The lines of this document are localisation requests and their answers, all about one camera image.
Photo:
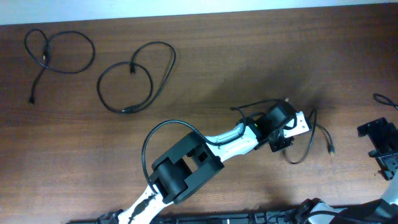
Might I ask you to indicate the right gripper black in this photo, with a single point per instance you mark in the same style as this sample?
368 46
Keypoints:
387 164

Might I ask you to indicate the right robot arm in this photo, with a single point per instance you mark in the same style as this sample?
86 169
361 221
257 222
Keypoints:
382 210

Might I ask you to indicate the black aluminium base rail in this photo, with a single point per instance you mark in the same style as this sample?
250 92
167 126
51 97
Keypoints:
301 214

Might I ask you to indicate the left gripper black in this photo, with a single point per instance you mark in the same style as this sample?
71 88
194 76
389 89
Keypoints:
277 144

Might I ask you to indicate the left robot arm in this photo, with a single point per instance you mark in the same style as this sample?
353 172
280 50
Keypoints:
195 159

